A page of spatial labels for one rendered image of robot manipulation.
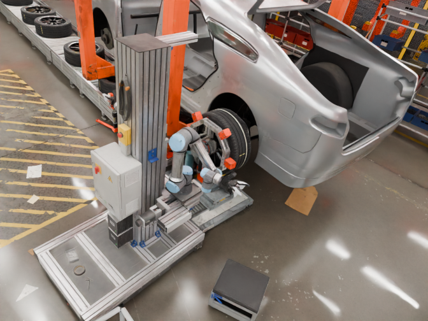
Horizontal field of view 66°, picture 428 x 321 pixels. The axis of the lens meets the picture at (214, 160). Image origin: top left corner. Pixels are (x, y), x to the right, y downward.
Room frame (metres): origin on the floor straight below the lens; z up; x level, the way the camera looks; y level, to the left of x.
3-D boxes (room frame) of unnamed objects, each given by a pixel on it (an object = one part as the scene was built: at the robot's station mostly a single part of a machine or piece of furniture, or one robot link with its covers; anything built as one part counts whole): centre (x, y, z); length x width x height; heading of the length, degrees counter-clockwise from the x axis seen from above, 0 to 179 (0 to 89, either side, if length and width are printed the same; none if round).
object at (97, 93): (3.84, 1.46, 0.28); 2.47 x 0.09 x 0.22; 48
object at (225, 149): (2.66, 0.08, 0.85); 0.54 x 0.07 x 0.54; 48
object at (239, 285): (1.55, -0.41, 0.17); 0.43 x 0.36 x 0.34; 73
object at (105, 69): (4.51, 1.76, 0.69); 0.52 x 0.17 x 0.35; 138
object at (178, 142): (1.90, 0.26, 1.19); 0.15 x 0.12 x 0.55; 158
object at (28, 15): (6.84, 4.17, 0.39); 0.66 x 0.66 x 0.24
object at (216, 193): (2.79, -0.03, 0.32); 0.40 x 0.30 x 0.28; 48
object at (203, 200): (2.82, 0.00, 0.13); 0.50 x 0.36 x 0.10; 48
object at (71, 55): (5.36, 2.55, 0.39); 0.66 x 0.66 x 0.24
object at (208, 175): (1.80, 0.02, 1.21); 0.11 x 0.08 x 0.09; 68
